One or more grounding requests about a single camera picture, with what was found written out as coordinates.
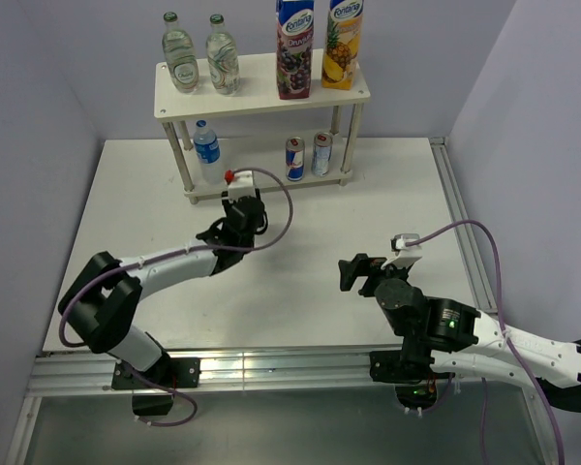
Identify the purple juice carton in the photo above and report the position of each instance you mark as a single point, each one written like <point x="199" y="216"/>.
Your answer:
<point x="295" y="35"/>

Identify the left glass water bottle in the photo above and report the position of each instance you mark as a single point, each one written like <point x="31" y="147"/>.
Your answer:
<point x="180" y="55"/>

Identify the blue red energy can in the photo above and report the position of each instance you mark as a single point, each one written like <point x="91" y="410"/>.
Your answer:
<point x="294" y="158"/>

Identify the glass water bottle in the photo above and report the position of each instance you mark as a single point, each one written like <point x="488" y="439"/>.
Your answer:
<point x="222" y="57"/>
<point x="180" y="55"/>

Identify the right glass water bottle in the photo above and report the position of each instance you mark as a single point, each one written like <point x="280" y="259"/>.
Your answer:
<point x="222" y="57"/>

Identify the aluminium frame rail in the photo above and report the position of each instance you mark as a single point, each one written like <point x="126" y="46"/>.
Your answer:
<point x="284" y="354"/>

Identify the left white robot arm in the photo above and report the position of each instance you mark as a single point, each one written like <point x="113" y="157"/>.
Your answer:
<point x="101" y="303"/>

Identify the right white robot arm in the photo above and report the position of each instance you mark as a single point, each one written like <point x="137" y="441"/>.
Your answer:
<point x="441" y="336"/>

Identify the silver energy can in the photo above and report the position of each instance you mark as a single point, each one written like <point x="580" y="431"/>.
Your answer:
<point x="322" y="150"/>

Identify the plastic water bottle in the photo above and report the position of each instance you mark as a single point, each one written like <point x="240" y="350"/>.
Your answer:
<point x="209" y="154"/>

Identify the pineapple juice carton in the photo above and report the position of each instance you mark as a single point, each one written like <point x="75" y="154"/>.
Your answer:
<point x="342" y="42"/>

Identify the white two-tier shelf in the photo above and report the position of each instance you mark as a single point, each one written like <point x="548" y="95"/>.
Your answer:
<point x="258" y="95"/>

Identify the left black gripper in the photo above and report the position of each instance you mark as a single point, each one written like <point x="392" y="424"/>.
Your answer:
<point x="226" y="201"/>

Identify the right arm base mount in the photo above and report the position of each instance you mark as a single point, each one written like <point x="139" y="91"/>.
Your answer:
<point x="403" y="367"/>

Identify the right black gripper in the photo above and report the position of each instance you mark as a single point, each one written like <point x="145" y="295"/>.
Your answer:
<point x="365" y="265"/>

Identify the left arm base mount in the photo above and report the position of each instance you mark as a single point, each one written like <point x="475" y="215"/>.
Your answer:
<point x="153" y="390"/>

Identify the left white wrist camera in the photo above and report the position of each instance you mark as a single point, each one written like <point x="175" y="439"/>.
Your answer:
<point x="240" y="184"/>

